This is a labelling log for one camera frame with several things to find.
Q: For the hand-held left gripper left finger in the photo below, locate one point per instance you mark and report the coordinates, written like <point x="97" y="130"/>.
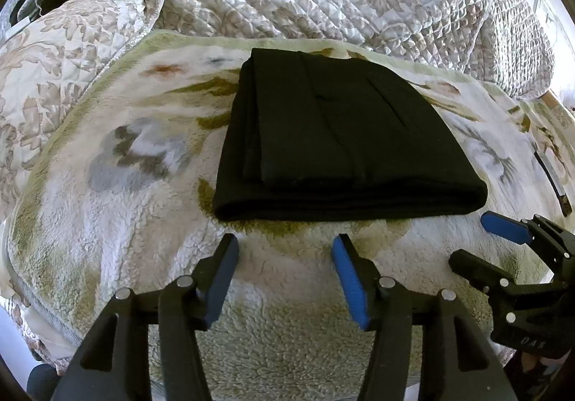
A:
<point x="220" y="284"/>

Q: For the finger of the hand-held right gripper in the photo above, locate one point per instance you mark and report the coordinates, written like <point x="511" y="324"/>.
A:
<point x="476" y="268"/>
<point x="505" y="228"/>

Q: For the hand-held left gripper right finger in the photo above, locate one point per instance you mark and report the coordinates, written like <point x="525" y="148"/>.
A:
<point x="352" y="279"/>

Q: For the black pants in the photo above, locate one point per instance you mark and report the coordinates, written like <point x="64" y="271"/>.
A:
<point x="350" y="136"/>

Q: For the floral fleece blanket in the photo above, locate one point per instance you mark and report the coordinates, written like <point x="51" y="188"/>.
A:
<point x="134" y="226"/>

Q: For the patterned light wooden board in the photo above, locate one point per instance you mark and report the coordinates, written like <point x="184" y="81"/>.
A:
<point x="559" y="111"/>

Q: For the quilted floral pillow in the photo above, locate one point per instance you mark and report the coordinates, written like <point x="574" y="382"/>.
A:
<point x="54" y="50"/>

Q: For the white framed wall picture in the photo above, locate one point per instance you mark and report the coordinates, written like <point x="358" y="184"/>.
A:
<point x="547" y="10"/>

